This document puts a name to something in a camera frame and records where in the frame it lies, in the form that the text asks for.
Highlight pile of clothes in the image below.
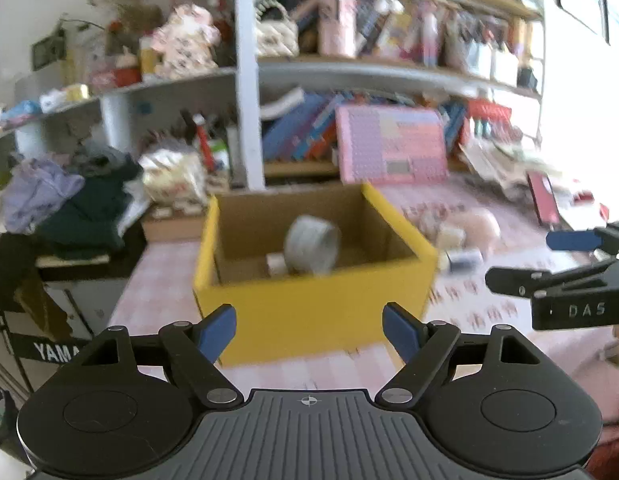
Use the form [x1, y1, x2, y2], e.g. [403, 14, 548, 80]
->
[37, 160, 145, 261]

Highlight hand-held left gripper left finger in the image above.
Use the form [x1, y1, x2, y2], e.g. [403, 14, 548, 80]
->
[64, 304, 244, 409]

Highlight window frame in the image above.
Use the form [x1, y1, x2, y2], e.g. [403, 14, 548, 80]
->
[552, 0, 613, 45]

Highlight red phone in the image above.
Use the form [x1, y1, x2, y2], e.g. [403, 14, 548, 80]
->
[527, 171, 560, 226]

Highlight purple cloth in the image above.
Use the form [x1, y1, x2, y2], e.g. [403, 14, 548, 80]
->
[2, 157, 85, 235]

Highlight green and white box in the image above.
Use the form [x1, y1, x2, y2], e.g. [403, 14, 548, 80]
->
[210, 140, 231, 172]

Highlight yellow cardboard box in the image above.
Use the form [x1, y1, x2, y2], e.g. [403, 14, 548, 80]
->
[194, 181, 439, 367]

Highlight pink box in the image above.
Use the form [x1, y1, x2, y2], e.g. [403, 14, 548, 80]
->
[317, 0, 360, 58]

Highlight crumpled white plastic bag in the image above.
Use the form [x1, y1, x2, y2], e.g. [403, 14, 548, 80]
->
[140, 147, 209, 208]

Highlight red-handled tool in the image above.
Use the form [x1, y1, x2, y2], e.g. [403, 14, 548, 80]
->
[192, 112, 216, 171]

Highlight small red box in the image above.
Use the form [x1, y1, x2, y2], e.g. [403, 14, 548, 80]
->
[112, 52, 143, 87]

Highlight grey tape roll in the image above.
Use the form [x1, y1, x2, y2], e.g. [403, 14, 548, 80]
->
[284, 215, 341, 277]

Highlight dried flower bunch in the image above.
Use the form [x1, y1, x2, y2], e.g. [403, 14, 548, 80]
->
[87, 0, 163, 56]

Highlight stack of papers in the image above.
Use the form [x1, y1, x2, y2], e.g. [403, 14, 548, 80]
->
[459, 137, 555, 201]

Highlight wooden chequered box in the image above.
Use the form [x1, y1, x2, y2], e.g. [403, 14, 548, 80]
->
[141, 205, 209, 243]

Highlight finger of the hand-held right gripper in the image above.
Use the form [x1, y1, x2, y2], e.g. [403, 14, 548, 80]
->
[486, 259, 619, 301]
[546, 221, 619, 256]

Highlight white quilted handbag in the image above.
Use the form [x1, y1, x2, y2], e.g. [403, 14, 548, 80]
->
[254, 0, 300, 58]

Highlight pink garment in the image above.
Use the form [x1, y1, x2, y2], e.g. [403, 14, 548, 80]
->
[572, 345, 619, 428]

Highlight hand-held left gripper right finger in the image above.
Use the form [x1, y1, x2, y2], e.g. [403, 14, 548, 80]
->
[375, 303, 553, 409]

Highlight floral fabric bundle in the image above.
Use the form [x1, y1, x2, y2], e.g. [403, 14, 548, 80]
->
[152, 4, 221, 81]

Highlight small white cube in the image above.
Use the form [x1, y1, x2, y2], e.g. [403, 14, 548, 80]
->
[437, 225, 465, 250]

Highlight white shelf unit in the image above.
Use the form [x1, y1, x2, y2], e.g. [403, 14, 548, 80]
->
[0, 0, 547, 191]

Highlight dark picture frame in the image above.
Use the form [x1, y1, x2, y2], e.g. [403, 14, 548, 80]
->
[32, 30, 66, 72]

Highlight long red box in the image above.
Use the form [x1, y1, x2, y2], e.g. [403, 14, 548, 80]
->
[467, 99, 513, 122]

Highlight pink toy keyboard tablet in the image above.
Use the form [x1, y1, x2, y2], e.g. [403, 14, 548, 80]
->
[336, 104, 450, 185]

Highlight white pen holders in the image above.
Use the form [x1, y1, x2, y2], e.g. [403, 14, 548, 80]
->
[459, 35, 519, 86]

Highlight row of slanted books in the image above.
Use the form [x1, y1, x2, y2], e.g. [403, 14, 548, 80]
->
[262, 92, 340, 163]

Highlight row of upright books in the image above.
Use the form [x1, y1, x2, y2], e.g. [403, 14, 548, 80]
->
[357, 0, 440, 63]

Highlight grey cloth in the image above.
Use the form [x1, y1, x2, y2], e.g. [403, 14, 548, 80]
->
[72, 140, 135, 176]

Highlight blue leaning books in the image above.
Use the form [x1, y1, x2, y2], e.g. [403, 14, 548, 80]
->
[439, 102, 471, 157]

